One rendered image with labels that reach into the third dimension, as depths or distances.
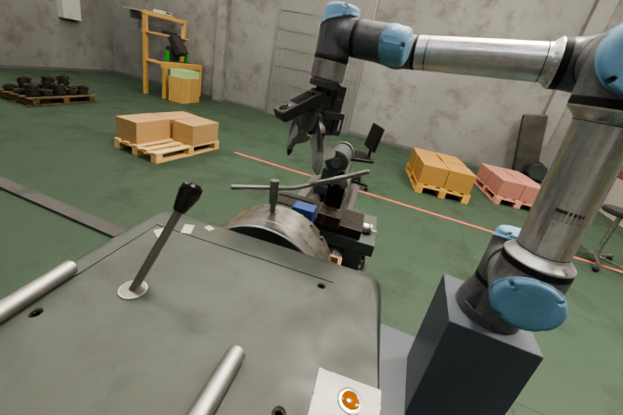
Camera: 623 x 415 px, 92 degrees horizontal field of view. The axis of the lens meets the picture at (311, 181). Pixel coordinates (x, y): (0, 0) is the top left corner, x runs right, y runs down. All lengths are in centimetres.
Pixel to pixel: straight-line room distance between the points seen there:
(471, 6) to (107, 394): 825
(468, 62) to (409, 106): 736
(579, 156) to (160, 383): 65
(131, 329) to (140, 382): 7
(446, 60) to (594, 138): 30
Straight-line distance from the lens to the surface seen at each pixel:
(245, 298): 48
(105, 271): 55
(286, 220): 72
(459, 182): 523
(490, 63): 74
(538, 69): 75
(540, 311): 70
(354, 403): 41
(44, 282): 52
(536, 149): 813
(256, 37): 928
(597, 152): 63
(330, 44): 68
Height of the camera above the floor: 159
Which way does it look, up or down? 21 degrees down
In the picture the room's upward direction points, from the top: 12 degrees clockwise
